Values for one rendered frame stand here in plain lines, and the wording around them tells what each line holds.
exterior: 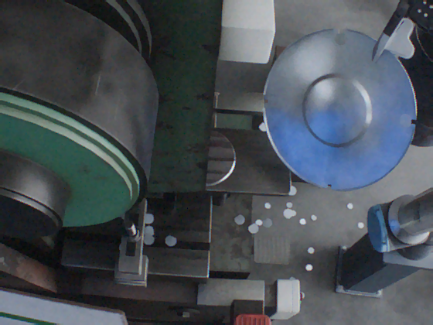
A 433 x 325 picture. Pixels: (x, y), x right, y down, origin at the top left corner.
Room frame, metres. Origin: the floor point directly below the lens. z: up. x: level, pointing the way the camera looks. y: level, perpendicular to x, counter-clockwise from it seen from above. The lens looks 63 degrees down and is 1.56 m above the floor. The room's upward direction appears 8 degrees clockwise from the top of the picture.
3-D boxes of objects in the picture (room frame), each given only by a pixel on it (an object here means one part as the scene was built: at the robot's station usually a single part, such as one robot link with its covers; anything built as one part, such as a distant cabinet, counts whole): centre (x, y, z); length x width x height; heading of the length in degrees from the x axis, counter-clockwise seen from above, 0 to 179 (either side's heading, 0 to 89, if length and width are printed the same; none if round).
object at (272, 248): (0.41, 0.02, 0.14); 0.59 x 0.10 x 0.05; 95
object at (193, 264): (0.40, 0.16, 0.68); 0.45 x 0.30 x 0.06; 5
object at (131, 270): (0.23, 0.14, 0.76); 0.17 x 0.06 x 0.10; 5
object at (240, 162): (0.41, -0.02, 0.72); 0.25 x 0.14 x 0.14; 95
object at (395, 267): (0.43, -0.58, 0.23); 0.19 x 0.19 x 0.45; 87
